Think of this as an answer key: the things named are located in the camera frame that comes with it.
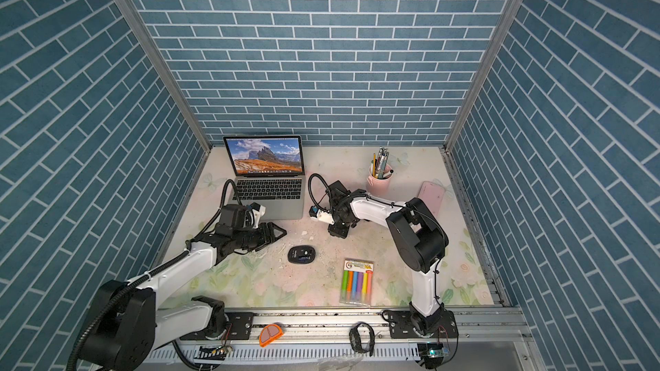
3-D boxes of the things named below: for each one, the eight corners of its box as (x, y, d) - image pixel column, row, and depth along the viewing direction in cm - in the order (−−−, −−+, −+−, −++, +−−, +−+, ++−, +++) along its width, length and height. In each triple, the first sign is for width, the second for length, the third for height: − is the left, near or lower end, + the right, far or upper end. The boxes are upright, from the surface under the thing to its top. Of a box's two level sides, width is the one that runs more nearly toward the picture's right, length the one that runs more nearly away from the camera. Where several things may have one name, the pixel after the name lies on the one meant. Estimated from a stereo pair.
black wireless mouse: (288, 263, 88) (286, 259, 85) (290, 249, 91) (288, 245, 88) (315, 263, 88) (314, 259, 85) (316, 249, 91) (315, 246, 88)
